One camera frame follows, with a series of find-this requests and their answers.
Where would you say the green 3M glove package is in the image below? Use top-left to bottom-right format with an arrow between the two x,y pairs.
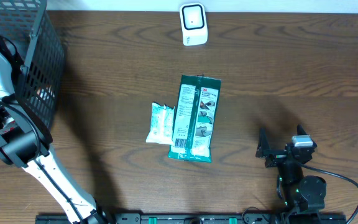
168,75 -> 221,163

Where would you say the white green small packet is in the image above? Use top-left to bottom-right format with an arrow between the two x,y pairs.
145,103 -> 175,145

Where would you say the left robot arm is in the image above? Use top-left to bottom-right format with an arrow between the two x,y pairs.
0,35 -> 116,223

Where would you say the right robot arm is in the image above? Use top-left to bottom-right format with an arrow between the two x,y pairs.
255,125 -> 326,224

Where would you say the white barcode scanner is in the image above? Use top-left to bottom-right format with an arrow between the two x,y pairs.
179,2 -> 208,46

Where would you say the grey plastic mesh basket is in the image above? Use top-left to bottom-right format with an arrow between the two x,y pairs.
0,0 -> 65,129

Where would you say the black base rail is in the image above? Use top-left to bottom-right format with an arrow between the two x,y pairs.
35,212 -> 347,224

